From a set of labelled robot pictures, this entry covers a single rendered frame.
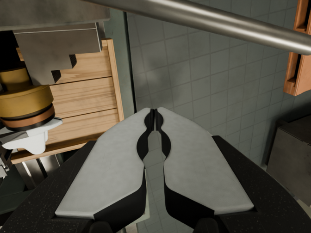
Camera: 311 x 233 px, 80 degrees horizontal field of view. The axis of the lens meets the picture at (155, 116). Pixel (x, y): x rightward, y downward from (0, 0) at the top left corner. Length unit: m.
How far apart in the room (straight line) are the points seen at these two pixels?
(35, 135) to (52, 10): 0.22
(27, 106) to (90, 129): 0.31
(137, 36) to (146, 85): 0.38
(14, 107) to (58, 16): 0.17
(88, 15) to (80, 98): 0.36
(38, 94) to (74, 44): 0.09
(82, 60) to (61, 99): 0.12
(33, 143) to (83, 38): 0.20
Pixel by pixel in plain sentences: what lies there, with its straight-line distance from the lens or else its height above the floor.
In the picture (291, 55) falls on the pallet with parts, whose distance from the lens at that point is 2.47.
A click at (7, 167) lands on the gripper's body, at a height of 1.11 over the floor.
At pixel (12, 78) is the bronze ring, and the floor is 1.11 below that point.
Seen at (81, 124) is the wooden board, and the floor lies 0.89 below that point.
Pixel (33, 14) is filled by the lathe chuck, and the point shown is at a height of 1.22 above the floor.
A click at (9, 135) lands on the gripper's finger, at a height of 1.12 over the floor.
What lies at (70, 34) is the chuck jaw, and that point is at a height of 1.12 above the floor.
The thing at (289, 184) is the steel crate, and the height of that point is 0.45.
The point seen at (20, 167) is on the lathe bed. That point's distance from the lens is 0.74.
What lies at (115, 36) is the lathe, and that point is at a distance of 0.89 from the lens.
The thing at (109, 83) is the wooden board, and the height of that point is 0.89.
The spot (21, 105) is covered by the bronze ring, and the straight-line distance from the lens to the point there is 0.33.
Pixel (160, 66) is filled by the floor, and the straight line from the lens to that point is 1.56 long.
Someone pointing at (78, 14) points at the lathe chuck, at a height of 1.19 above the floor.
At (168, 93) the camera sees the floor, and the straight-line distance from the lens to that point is 1.67.
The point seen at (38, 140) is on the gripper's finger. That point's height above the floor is 1.10.
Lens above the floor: 1.41
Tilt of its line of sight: 56 degrees down
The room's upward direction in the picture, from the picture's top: 142 degrees clockwise
